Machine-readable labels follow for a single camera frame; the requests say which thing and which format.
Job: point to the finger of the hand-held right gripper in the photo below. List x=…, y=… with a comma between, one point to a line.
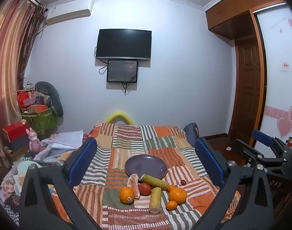
x=244, y=147
x=263, y=136

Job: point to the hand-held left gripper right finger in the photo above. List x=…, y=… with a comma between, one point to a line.
x=208, y=161

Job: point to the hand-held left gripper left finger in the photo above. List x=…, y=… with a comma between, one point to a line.
x=82, y=163

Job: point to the small red jujube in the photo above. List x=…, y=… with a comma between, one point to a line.
x=183, y=182

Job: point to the small tangerine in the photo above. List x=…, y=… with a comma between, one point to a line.
x=171, y=187
x=171, y=205

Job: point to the large orange with sticker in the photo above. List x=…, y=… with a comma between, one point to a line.
x=126, y=194

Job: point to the green-yellow sugarcane piece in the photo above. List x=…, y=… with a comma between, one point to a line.
x=155, y=181

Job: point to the purple round plate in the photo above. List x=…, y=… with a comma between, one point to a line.
x=146, y=166

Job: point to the yellow sugarcane piece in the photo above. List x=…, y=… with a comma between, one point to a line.
x=155, y=200

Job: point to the red apple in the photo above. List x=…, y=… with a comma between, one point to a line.
x=144, y=189

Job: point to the white crumpled cloth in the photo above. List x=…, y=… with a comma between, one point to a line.
x=64, y=143

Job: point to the blue-grey backpack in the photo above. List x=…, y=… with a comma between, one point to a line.
x=191, y=131

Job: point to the striped patchwork blanket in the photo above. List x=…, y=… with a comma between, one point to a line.
x=126, y=146

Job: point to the brown wooden door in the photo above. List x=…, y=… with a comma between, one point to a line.
x=249, y=88

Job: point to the white heart-print sliding door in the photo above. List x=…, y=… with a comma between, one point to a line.
x=277, y=88

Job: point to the pink bunny toy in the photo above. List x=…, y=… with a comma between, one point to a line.
x=34, y=141

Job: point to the green patterned storage box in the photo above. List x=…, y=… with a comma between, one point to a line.
x=44, y=121

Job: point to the pale round lid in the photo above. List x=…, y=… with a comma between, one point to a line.
x=25, y=167

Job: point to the yellow foam tube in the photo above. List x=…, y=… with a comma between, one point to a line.
x=119, y=115

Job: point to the grey plush cushion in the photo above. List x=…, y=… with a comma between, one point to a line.
x=53, y=95

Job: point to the red flat box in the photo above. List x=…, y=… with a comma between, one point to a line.
x=15, y=130

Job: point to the floral patterned cloth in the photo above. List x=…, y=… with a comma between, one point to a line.
x=8, y=194

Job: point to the red gift bag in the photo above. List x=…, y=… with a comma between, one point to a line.
x=23, y=99

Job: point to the striped pink curtain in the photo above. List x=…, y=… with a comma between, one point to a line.
x=9, y=64

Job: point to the wooden overhead cabinet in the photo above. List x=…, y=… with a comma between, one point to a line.
x=234, y=12

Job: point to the white air conditioner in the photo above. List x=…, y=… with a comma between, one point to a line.
x=69, y=10

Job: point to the small black wall monitor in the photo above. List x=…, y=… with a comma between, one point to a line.
x=122, y=71

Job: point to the black wall television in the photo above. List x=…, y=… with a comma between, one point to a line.
x=123, y=44

